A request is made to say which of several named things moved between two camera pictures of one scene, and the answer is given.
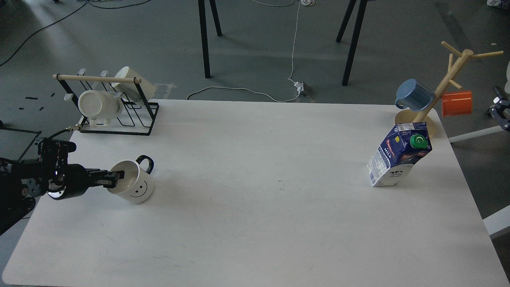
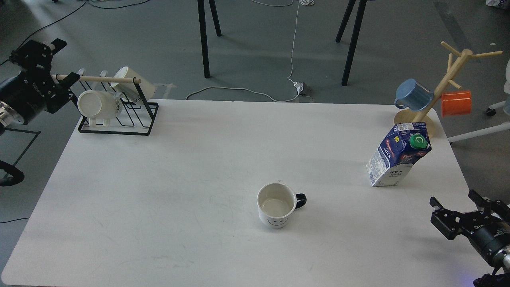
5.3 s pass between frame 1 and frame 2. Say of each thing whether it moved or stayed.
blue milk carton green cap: stayed
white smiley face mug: moved
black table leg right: stayed
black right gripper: moved
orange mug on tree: stayed
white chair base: stayed
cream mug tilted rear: stayed
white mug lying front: stayed
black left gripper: moved
